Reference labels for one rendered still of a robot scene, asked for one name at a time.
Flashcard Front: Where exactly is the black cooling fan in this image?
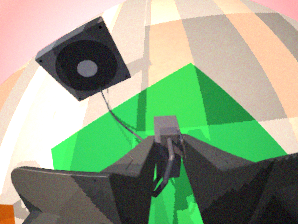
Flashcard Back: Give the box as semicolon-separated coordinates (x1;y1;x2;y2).
35;16;132;101

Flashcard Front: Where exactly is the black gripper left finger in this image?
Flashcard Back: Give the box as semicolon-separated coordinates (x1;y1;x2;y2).
11;136;156;224

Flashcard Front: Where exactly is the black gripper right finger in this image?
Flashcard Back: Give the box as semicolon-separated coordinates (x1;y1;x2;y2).
181;133;298;224

